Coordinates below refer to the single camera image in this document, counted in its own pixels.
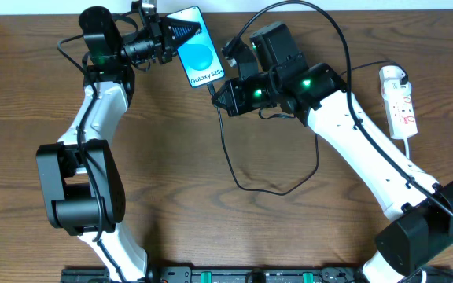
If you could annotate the white power strip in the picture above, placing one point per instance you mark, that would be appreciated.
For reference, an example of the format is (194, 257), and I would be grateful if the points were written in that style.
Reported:
(399, 111)

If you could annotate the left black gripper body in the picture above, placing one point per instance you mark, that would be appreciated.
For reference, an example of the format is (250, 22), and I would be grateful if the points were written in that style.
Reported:
(165, 43)

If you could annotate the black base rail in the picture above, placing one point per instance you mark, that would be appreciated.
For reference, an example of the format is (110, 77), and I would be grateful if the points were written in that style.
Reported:
(184, 274)

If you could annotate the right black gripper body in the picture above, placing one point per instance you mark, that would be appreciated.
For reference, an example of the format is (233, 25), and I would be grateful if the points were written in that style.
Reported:
(235, 97)

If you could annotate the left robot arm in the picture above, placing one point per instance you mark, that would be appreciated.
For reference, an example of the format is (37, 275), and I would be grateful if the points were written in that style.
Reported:
(82, 188)

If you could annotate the blue Galaxy smartphone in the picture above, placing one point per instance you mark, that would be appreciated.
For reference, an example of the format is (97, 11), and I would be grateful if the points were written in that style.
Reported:
(199, 58)

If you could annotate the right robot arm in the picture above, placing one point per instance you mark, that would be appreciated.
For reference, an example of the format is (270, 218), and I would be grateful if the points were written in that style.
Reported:
(273, 72)

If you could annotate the white USB charger plug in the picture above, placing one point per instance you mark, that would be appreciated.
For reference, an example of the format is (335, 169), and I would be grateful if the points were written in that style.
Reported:
(392, 88)

